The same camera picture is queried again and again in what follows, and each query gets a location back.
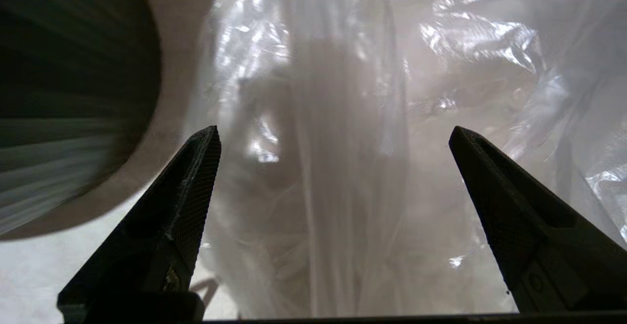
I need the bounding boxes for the grey metal trash bin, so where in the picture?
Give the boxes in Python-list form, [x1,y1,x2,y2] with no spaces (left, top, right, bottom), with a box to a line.
[0,0,163,236]

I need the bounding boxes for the clear plastic trash bag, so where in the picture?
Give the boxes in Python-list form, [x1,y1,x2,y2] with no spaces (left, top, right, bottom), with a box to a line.
[186,0,627,320]

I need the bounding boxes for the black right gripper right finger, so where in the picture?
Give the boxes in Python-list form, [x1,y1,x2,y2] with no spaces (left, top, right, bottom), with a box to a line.
[448,125,627,314]

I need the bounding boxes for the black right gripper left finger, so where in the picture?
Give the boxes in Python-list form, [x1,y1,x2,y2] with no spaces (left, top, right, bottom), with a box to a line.
[57,125,222,323]

